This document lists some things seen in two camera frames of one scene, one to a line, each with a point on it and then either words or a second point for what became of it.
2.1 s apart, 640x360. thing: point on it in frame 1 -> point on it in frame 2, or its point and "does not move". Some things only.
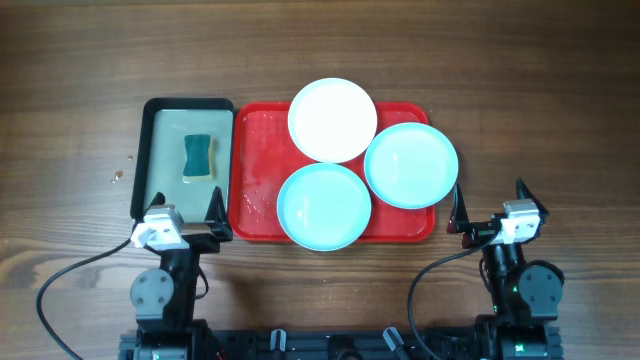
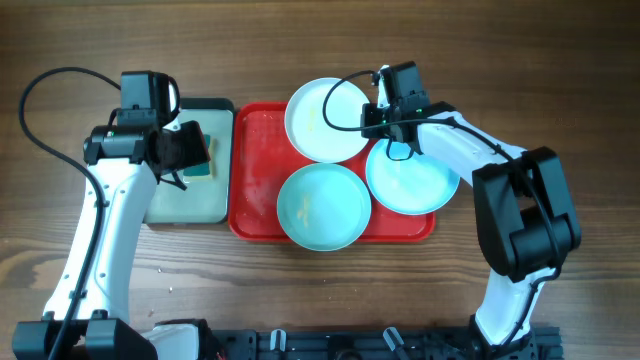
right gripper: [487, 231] -> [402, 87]
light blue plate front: [323, 206] does not move
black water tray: [185, 150] does not move
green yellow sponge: [198, 165] does not move
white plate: [332, 120] does not move
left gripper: [208, 243] -> [198, 152]
